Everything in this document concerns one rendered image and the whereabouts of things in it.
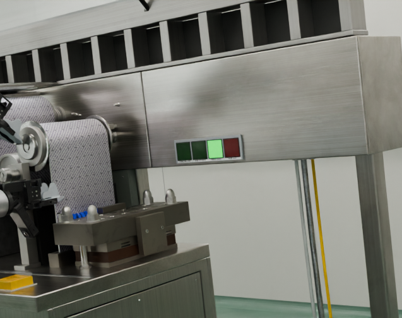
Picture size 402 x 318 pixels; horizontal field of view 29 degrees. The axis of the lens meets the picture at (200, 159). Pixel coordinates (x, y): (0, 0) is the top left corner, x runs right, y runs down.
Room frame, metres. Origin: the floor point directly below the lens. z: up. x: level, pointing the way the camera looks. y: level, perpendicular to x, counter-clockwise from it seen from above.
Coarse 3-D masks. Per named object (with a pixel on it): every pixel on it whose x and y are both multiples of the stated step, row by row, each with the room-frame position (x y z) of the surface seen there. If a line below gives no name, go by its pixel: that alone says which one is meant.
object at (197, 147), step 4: (192, 144) 2.32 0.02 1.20; (196, 144) 2.31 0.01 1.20; (200, 144) 2.30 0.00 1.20; (204, 144) 2.29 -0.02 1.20; (192, 148) 2.32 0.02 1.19; (196, 148) 2.31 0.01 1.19; (200, 148) 2.30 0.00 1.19; (204, 148) 2.29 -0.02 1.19; (192, 152) 2.32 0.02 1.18; (196, 152) 2.31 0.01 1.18; (200, 152) 2.30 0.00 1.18; (204, 152) 2.29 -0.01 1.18; (196, 156) 2.31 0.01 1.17; (200, 156) 2.30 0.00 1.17; (204, 156) 2.29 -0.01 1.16
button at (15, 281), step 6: (12, 276) 2.03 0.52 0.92; (18, 276) 2.02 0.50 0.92; (24, 276) 2.01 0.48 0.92; (30, 276) 2.01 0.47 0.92; (0, 282) 1.99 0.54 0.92; (6, 282) 1.97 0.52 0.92; (12, 282) 1.97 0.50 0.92; (18, 282) 1.98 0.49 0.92; (24, 282) 1.99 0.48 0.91; (30, 282) 2.01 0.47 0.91; (0, 288) 1.99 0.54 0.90; (6, 288) 1.97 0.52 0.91; (12, 288) 1.96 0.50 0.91
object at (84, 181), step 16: (64, 160) 2.30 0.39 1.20; (80, 160) 2.35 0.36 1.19; (96, 160) 2.39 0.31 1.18; (64, 176) 2.30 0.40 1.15; (80, 176) 2.34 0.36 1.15; (96, 176) 2.39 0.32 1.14; (64, 192) 2.29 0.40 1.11; (80, 192) 2.34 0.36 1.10; (96, 192) 2.38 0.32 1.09; (112, 192) 2.43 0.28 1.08; (80, 208) 2.33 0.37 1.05
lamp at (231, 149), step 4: (224, 140) 2.24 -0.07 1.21; (228, 140) 2.23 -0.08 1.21; (232, 140) 2.22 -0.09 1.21; (236, 140) 2.22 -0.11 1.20; (224, 144) 2.24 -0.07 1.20; (228, 144) 2.23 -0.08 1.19; (232, 144) 2.23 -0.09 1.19; (236, 144) 2.22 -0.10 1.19; (228, 148) 2.24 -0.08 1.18; (232, 148) 2.23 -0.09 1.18; (236, 148) 2.22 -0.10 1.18; (228, 152) 2.24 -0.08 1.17; (232, 152) 2.23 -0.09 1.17; (236, 152) 2.22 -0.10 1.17; (228, 156) 2.24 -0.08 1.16
